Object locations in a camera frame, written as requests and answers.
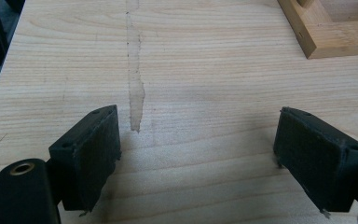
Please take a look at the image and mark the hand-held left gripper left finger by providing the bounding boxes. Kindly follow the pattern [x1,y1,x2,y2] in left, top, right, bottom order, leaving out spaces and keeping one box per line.
[48,105,122,213]

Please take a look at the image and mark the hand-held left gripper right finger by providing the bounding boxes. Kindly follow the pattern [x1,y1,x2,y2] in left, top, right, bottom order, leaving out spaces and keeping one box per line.
[272,106,358,214]

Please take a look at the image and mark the wooden shoe rack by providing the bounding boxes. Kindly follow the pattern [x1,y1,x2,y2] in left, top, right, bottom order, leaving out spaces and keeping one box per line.
[276,0,358,60]

